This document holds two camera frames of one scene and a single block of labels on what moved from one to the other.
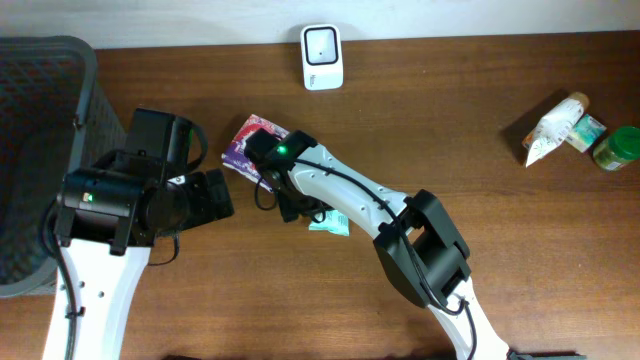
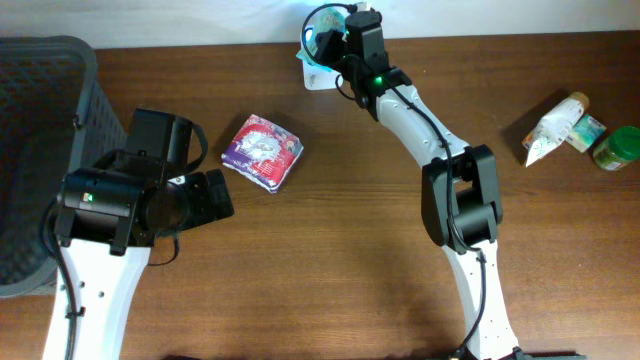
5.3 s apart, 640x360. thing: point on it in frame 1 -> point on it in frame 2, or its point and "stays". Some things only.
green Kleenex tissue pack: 585,132 stays
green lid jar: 619,147 stays
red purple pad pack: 235,156 stays
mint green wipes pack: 333,221 -> 324,19
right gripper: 288,211 -> 326,46
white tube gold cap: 553,126 stays
